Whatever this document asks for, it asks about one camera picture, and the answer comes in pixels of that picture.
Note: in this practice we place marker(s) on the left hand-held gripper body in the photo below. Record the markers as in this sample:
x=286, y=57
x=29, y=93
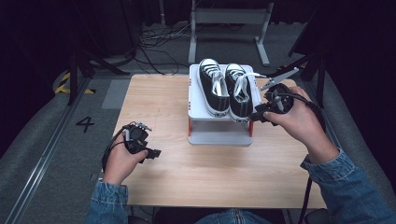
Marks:
x=137, y=140

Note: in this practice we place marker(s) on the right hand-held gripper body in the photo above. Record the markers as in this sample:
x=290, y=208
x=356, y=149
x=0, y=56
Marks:
x=280, y=99

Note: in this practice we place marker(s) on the black canvas sneaker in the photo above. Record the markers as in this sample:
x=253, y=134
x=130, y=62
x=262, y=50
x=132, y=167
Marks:
x=214, y=90
x=241, y=99

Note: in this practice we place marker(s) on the white shoe rack orange posts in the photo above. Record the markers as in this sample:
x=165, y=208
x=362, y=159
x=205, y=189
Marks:
x=218, y=130

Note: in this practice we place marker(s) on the person's left hand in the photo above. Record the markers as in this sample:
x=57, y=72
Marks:
x=121, y=165

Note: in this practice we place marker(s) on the person's right hand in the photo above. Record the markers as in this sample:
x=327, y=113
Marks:
x=299, y=124

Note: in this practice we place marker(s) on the black tripod stand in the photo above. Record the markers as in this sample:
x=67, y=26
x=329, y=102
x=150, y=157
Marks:
x=317, y=71
x=77, y=71

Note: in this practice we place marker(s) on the yellow black hazard tape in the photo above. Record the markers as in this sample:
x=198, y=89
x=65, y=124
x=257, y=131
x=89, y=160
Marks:
x=63, y=88

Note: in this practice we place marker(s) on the person's legs in jeans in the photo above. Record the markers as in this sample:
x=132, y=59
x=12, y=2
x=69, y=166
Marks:
x=233, y=217

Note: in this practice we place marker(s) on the grey metal stand frame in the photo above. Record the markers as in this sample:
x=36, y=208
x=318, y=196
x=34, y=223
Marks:
x=230, y=15

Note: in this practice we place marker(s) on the metal floor rail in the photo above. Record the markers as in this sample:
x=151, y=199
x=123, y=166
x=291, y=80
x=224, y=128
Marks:
x=40, y=161

